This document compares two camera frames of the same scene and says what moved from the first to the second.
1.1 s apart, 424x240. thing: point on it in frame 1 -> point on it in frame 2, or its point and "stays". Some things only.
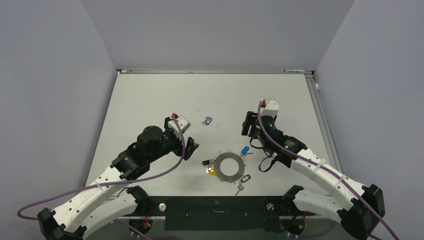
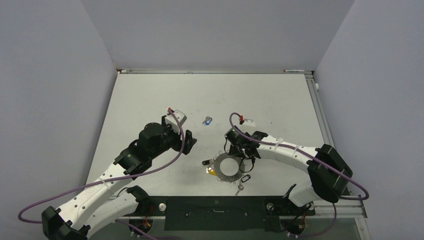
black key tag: [243, 179] stays
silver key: [207, 118] stays
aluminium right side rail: [323, 120] stays
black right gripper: [249, 121] -> [234, 151]
